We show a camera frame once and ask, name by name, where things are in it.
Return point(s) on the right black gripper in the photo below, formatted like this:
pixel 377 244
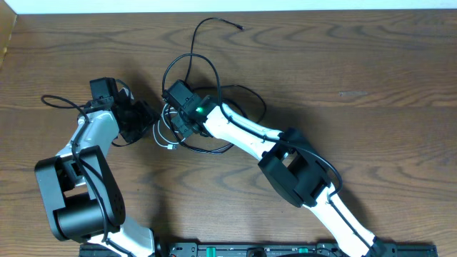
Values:
pixel 185 130

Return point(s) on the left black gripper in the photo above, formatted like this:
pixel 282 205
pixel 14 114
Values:
pixel 150 118

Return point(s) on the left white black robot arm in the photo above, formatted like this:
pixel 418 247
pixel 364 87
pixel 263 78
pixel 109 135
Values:
pixel 81 198

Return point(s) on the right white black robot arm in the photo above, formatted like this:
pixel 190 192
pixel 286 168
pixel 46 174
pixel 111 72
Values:
pixel 291 165

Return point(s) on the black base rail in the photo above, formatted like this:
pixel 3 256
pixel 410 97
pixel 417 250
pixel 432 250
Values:
pixel 322 249

